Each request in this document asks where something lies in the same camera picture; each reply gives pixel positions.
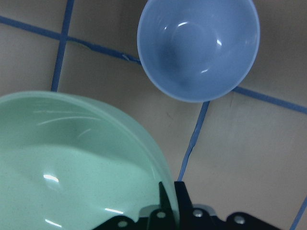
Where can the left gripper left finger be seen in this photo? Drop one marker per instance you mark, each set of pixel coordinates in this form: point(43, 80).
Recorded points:
point(161, 218)

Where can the blue bowl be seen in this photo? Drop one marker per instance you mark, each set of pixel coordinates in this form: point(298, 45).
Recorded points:
point(198, 50)

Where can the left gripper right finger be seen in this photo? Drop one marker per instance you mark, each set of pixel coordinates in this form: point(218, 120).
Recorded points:
point(197, 218)

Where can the green bowl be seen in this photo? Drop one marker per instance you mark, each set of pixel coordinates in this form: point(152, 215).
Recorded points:
point(69, 162)

